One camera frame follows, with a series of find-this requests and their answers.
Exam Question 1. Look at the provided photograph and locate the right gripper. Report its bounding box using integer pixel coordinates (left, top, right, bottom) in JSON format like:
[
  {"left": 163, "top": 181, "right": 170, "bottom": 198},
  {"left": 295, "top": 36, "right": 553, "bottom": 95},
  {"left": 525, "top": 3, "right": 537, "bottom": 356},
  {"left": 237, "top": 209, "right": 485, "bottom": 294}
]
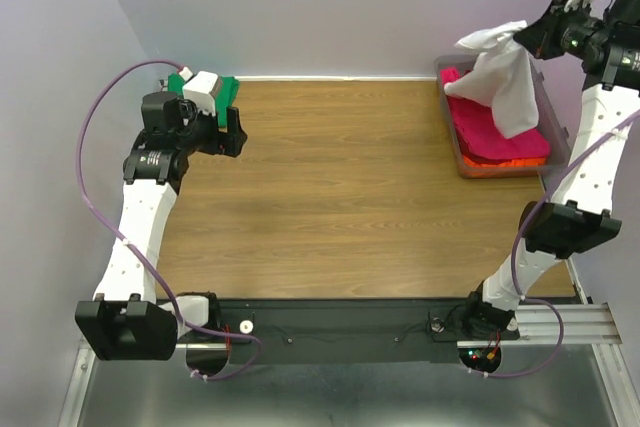
[{"left": 514, "top": 0, "right": 614, "bottom": 60}]

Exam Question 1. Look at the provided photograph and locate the clear plastic bin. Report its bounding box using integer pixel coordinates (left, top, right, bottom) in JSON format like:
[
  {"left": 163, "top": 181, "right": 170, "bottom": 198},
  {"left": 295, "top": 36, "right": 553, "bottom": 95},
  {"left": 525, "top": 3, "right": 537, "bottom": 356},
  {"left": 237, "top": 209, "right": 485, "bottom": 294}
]
[{"left": 435, "top": 55, "right": 570, "bottom": 179}]

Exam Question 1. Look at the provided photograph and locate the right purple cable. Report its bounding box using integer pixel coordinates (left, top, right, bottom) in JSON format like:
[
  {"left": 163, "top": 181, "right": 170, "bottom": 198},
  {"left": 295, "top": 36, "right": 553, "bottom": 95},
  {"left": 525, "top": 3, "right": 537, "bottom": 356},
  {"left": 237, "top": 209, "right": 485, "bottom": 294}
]
[{"left": 467, "top": 0, "right": 640, "bottom": 378}]

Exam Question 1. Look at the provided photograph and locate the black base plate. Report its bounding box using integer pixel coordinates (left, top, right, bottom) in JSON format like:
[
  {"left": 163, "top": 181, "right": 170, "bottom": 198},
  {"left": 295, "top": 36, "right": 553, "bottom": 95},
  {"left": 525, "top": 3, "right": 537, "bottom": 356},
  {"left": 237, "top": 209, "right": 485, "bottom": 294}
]
[{"left": 178, "top": 298, "right": 519, "bottom": 365}]

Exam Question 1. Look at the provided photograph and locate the aluminium rail frame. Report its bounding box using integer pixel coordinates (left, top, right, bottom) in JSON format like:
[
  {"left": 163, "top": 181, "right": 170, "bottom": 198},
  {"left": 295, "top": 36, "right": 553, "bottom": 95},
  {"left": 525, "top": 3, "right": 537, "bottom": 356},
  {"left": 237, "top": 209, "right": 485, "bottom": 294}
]
[{"left": 57, "top": 271, "right": 640, "bottom": 427}]

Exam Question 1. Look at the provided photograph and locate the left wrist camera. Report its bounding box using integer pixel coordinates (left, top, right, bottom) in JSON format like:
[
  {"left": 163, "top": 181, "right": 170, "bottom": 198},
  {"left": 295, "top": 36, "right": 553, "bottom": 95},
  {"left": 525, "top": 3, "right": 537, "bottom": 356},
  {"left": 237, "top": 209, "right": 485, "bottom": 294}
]
[{"left": 178, "top": 67, "right": 223, "bottom": 117}]

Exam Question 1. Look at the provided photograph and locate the folded green t shirt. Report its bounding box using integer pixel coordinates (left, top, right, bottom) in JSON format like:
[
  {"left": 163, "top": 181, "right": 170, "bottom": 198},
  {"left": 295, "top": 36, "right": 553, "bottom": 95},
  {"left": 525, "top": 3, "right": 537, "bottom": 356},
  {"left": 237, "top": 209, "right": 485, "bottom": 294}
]
[{"left": 163, "top": 73, "right": 240, "bottom": 129}]

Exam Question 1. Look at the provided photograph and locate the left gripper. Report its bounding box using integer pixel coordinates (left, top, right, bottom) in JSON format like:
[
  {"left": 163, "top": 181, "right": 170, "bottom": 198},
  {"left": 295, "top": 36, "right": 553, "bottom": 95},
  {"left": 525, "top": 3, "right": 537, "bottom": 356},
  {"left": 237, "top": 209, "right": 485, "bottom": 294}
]
[{"left": 175, "top": 95, "right": 248, "bottom": 157}]

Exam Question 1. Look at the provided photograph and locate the orange t shirt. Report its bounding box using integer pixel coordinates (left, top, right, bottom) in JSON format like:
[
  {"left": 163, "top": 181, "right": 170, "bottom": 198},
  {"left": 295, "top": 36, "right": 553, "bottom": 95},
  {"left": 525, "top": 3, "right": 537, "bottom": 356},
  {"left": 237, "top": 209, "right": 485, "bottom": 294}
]
[{"left": 462, "top": 156, "right": 547, "bottom": 169}]

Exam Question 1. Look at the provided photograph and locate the pink t shirt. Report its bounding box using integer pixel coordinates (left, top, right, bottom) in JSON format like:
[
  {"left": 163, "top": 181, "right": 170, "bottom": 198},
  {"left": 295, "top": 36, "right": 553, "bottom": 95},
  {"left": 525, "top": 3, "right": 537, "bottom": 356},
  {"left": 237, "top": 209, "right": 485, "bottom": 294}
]
[{"left": 445, "top": 94, "right": 551, "bottom": 162}]

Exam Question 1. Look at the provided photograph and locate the white t shirt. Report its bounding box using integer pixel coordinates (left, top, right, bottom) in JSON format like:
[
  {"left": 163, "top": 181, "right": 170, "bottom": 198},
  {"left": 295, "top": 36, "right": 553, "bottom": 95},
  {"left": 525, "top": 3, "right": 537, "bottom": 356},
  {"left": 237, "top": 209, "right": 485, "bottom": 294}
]
[{"left": 444, "top": 20, "right": 539, "bottom": 139}]

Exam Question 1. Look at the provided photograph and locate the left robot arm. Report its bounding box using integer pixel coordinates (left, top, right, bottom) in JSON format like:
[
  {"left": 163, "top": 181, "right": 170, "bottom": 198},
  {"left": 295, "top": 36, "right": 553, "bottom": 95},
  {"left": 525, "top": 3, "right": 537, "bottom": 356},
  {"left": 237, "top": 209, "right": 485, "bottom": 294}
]
[{"left": 75, "top": 92, "right": 247, "bottom": 361}]

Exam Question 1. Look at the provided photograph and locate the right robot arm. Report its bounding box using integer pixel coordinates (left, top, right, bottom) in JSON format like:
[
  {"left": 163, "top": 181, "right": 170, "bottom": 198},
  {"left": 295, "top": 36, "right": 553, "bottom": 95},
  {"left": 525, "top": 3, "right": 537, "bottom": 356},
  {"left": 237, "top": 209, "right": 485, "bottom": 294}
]
[{"left": 460, "top": 0, "right": 639, "bottom": 338}]

